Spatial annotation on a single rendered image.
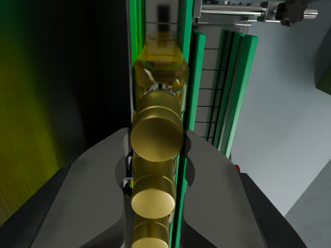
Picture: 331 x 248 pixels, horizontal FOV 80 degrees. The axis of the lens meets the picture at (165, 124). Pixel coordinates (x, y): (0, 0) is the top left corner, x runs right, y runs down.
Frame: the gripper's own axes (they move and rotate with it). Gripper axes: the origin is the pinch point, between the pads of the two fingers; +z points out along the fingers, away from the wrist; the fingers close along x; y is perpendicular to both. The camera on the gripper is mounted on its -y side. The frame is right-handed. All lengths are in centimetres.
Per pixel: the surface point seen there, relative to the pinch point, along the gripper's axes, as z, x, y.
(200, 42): 18.8, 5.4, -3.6
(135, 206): -0.9, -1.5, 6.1
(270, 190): 40, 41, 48
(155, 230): -0.3, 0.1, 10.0
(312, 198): 115, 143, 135
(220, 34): 27.3, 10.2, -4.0
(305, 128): 40, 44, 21
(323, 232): 115, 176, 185
